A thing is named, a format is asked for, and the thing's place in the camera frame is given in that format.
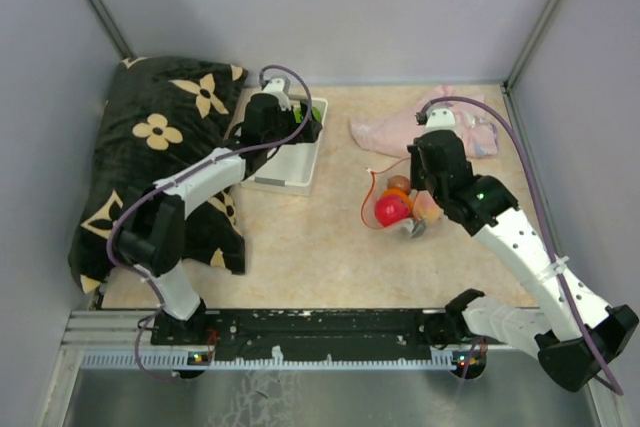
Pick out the green watermelon ball toy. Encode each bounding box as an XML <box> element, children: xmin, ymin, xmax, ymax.
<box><xmin>293</xmin><ymin>103</ymin><xmax>322</xmax><ymax>123</ymax></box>

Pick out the orange fruit toy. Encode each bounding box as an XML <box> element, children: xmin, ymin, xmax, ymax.
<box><xmin>381</xmin><ymin>188</ymin><xmax>413</xmax><ymax>209</ymax></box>

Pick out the peach toy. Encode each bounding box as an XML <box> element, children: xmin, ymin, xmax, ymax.
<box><xmin>413</xmin><ymin>191</ymin><xmax>442</xmax><ymax>225</ymax></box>

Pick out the brown passion fruit toy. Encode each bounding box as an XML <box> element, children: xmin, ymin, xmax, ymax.
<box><xmin>387</xmin><ymin>175</ymin><xmax>411</xmax><ymax>195</ymax></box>

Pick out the clear orange zip bag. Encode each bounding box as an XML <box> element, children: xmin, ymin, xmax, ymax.
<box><xmin>360</xmin><ymin>158</ymin><xmax>443</xmax><ymax>238</ymax></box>

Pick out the red apple toy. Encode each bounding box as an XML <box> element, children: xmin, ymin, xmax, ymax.
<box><xmin>374</xmin><ymin>197</ymin><xmax>412</xmax><ymax>227</ymax></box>

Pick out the dark green avocado toy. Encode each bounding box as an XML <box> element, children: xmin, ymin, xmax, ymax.
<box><xmin>403</xmin><ymin>219</ymin><xmax>427</xmax><ymax>238</ymax></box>

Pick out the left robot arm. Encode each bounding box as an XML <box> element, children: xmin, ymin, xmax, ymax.
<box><xmin>106</xmin><ymin>90</ymin><xmax>322</xmax><ymax>344</ymax></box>

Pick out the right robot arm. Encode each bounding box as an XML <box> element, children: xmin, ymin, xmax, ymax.
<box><xmin>408</xmin><ymin>130</ymin><xmax>639</xmax><ymax>392</ymax></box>

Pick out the white perforated plastic basket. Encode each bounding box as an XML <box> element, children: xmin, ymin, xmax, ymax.
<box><xmin>242</xmin><ymin>97</ymin><xmax>329</xmax><ymax>196</ymax></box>

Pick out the pink crumpled cloth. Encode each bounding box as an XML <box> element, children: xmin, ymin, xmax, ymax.
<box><xmin>349</xmin><ymin>85</ymin><xmax>499</xmax><ymax>158</ymax></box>

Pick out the black floral plush blanket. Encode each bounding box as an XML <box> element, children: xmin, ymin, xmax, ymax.
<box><xmin>68</xmin><ymin>56</ymin><xmax>248</xmax><ymax>293</ymax></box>

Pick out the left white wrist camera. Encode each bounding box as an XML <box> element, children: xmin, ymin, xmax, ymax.
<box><xmin>261</xmin><ymin>76</ymin><xmax>292</xmax><ymax>111</ymax></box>

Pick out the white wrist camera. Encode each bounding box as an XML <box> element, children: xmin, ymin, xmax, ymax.
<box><xmin>261</xmin><ymin>76</ymin><xmax>292</xmax><ymax>111</ymax></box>
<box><xmin>416</xmin><ymin>106</ymin><xmax>456</xmax><ymax>133</ymax></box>

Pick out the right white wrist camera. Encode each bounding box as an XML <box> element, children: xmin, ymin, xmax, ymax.
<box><xmin>416</xmin><ymin>106</ymin><xmax>456</xmax><ymax>133</ymax></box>

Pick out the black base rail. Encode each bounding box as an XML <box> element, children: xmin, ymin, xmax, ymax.
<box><xmin>151</xmin><ymin>300</ymin><xmax>475</xmax><ymax>363</ymax></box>

